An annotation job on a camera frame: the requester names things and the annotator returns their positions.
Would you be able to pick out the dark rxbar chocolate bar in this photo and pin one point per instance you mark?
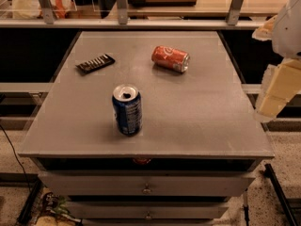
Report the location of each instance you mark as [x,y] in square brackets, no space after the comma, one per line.
[95,64]

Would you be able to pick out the drawer knob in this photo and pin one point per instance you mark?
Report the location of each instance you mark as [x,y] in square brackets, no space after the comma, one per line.
[148,216]
[146,190]

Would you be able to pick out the upper drawer knob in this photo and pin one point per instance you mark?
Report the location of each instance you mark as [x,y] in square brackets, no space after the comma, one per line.
[146,190]

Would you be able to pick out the white orange plastic bag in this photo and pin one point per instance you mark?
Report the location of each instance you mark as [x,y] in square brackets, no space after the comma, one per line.
[30,9]

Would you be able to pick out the red object in drawer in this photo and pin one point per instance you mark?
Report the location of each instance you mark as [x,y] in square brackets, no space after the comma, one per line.
[142,161]

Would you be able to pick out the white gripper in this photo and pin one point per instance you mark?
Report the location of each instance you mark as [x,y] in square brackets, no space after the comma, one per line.
[288,32]

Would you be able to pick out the lower drawer knob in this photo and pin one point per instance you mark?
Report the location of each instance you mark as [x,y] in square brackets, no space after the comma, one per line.
[148,216]

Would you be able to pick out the blue pepsi can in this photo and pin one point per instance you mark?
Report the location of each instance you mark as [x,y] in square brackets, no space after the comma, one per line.
[126,100]

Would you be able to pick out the orange soda can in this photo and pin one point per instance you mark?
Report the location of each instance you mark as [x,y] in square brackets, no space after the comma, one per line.
[170,58]

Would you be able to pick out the snack bag on floor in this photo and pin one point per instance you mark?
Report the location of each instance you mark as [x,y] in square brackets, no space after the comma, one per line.
[54,212]

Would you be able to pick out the grey drawer cabinet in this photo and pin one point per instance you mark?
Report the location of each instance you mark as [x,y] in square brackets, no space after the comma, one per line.
[198,130]

